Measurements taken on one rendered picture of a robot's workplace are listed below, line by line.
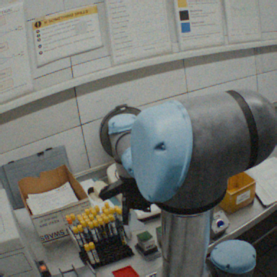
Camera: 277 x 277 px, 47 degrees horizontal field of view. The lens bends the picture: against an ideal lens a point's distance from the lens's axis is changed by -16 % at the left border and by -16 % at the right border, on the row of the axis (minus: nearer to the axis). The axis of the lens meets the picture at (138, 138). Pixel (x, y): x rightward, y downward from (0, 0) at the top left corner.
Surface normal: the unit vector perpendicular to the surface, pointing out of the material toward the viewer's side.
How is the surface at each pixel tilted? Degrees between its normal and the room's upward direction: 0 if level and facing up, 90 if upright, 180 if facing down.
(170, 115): 18
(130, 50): 93
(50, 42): 91
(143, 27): 93
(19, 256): 90
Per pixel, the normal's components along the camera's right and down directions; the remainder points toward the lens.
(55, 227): 0.45, 0.33
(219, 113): 0.05, -0.51
